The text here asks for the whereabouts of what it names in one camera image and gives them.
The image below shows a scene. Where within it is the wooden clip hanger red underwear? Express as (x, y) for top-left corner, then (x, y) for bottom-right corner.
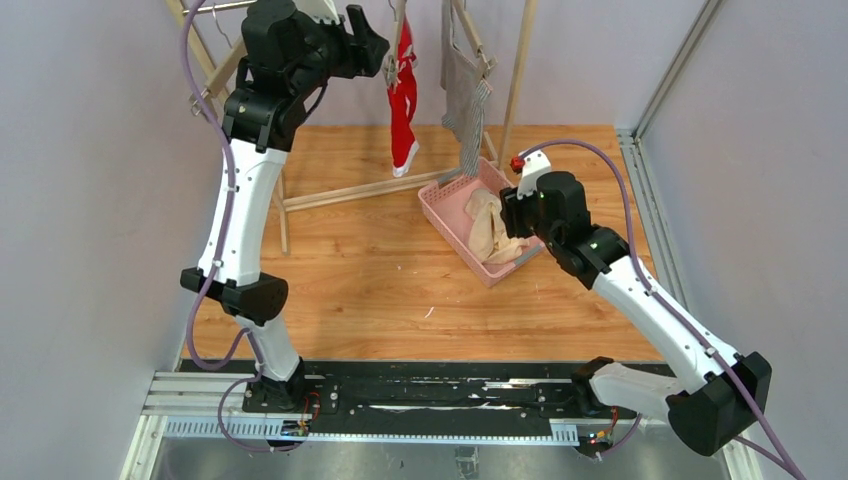
(383, 0), (407, 88)

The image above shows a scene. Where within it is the pink plastic basket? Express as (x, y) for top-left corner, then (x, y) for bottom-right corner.
(418, 157), (544, 287)

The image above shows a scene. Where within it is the wooden clothes rack frame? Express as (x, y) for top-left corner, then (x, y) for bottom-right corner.
(165, 0), (538, 255)

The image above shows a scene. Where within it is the grey striped underwear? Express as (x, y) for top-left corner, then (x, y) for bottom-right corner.
(440, 1), (492, 177)

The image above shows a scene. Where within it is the wooden clip hanger striped underwear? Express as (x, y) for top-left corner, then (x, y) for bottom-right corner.
(450, 0), (497, 79)

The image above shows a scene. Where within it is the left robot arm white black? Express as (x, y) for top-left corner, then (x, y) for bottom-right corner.
(180, 1), (390, 411)

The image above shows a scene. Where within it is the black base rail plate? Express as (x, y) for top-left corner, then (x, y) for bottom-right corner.
(178, 359), (670, 445)

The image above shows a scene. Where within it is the wooden clip hanger cream underwear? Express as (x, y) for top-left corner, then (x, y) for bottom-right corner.
(200, 36), (246, 107)

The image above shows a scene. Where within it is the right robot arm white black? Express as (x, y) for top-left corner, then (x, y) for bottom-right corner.
(499, 171), (772, 456)

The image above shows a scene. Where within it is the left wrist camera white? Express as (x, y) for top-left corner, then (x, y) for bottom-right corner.
(294, 0), (341, 25)

